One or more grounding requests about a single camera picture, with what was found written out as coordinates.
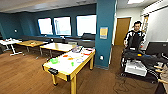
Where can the green plastic cup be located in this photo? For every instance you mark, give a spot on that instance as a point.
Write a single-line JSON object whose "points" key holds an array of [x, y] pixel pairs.
{"points": [[72, 63]]}

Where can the red board game box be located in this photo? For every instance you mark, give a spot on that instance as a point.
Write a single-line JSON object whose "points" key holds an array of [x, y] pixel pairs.
{"points": [[87, 51]]}

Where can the blue board game box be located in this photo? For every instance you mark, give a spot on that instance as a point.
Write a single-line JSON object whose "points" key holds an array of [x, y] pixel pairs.
{"points": [[77, 49]]}

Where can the dark sofa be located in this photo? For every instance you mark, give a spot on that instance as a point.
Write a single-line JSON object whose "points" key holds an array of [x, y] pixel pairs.
{"points": [[83, 39]]}

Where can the low wooden table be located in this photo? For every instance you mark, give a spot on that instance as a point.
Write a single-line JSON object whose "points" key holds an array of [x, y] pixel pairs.
{"points": [[58, 46], [31, 43]]}

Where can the white dining table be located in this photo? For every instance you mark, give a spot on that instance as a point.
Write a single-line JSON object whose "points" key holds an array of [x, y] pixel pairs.
{"points": [[63, 68]]}

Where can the brown wooden door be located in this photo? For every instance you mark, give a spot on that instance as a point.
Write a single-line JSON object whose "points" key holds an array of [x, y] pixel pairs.
{"points": [[122, 31]]}

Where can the person in black shirt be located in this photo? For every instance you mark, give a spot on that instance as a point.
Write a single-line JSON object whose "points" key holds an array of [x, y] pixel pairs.
{"points": [[134, 36]]}

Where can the small colourful toy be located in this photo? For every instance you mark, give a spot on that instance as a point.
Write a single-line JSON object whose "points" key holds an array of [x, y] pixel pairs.
{"points": [[32, 42]]}

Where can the black wheeled cart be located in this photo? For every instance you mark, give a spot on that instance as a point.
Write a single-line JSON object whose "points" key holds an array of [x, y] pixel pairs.
{"points": [[140, 63]]}

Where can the small white table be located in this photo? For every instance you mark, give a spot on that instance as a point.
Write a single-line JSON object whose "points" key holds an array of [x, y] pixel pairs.
{"points": [[10, 42]]}

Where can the white wall outlet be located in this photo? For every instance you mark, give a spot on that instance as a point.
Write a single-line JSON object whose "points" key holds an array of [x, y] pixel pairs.
{"points": [[101, 57]]}

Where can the small yellow wall sign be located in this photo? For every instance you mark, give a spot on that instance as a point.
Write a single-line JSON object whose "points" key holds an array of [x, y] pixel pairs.
{"points": [[103, 32]]}

